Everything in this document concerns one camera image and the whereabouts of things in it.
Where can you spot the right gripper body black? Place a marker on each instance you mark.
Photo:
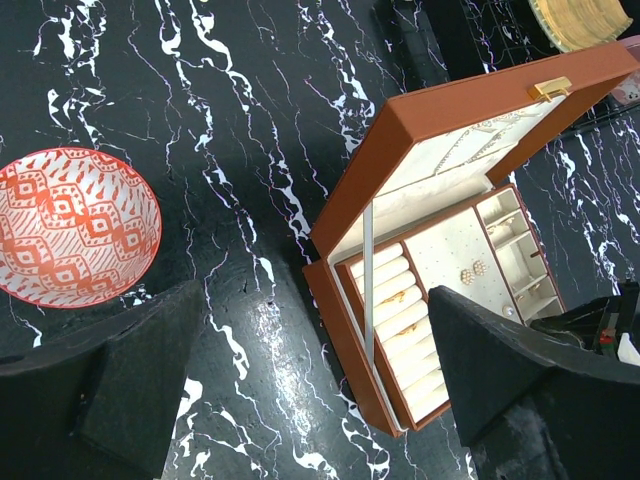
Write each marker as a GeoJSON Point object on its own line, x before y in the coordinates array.
{"type": "Point", "coordinates": [607, 326]}

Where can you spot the yellow woven plate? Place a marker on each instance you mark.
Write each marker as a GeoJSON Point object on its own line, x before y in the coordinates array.
{"type": "Point", "coordinates": [572, 25]}

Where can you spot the red patterned bowl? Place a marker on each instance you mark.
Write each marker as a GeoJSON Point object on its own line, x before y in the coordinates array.
{"type": "Point", "coordinates": [78, 227]}

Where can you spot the brown jewelry tray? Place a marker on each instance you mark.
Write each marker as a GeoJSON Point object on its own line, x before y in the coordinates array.
{"type": "Point", "coordinates": [484, 249]}

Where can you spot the pink patterned cup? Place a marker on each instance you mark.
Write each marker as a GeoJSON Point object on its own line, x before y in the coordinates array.
{"type": "Point", "coordinates": [627, 92]}

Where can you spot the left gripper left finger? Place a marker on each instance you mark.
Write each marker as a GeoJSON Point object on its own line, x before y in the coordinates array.
{"type": "Point", "coordinates": [101, 403]}

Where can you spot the brown jewelry box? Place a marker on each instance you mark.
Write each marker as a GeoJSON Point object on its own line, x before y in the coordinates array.
{"type": "Point", "coordinates": [428, 151]}

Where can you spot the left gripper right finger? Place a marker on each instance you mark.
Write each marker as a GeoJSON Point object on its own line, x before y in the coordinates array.
{"type": "Point", "coordinates": [529, 406]}

